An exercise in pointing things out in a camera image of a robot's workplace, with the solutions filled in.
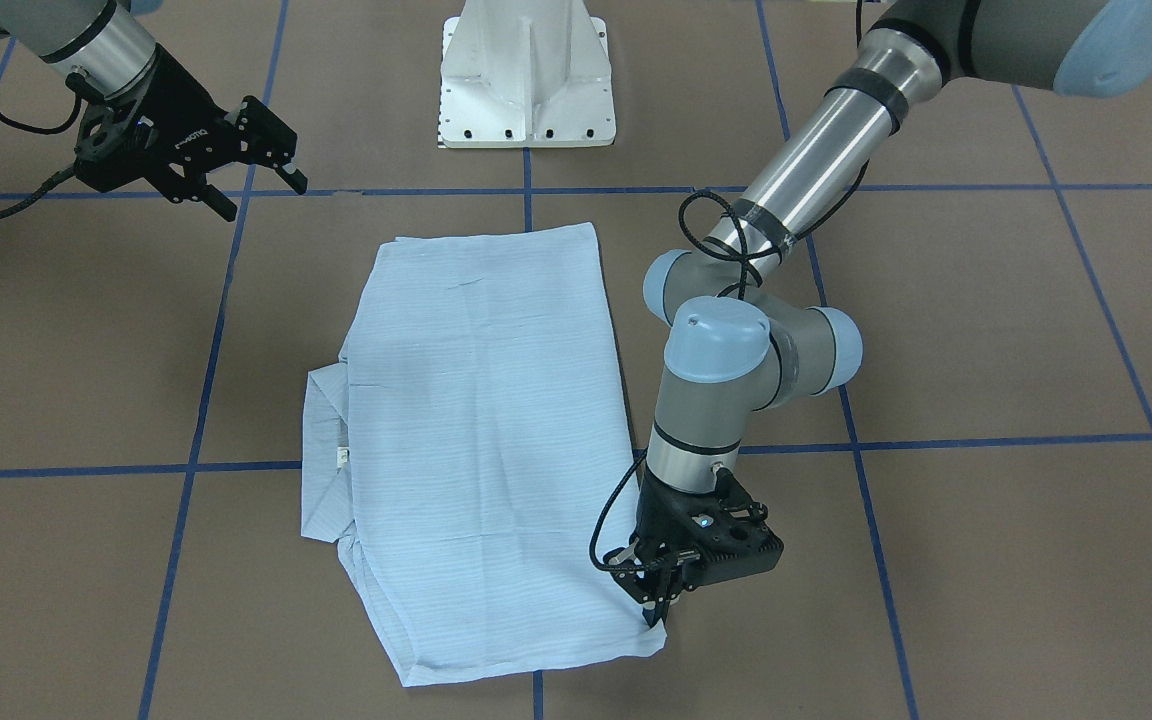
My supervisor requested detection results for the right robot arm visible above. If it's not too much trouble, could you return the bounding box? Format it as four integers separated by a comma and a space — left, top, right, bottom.
0, 1, 308, 222

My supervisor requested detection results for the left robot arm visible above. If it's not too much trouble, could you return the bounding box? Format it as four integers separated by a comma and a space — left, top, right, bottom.
593, 1, 1152, 628

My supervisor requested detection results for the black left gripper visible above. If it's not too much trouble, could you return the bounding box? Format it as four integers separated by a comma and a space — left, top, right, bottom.
608, 471, 710, 628

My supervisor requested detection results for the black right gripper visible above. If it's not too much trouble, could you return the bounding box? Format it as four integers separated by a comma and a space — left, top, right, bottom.
94, 46, 308, 223

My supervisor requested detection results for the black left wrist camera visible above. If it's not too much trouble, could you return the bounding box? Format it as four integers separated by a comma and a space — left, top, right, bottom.
682, 464, 785, 591

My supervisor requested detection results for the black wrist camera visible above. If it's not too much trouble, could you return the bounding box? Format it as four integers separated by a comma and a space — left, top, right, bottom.
73, 101, 157, 192
682, 464, 785, 591

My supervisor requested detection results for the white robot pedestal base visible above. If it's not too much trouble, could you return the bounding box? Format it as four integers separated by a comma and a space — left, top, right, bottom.
438, 1, 617, 149

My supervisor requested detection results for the light blue button shirt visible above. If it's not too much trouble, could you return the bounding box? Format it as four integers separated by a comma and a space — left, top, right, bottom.
301, 223, 666, 688

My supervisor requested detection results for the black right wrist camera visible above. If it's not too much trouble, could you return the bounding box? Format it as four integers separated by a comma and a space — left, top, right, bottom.
73, 101, 157, 192

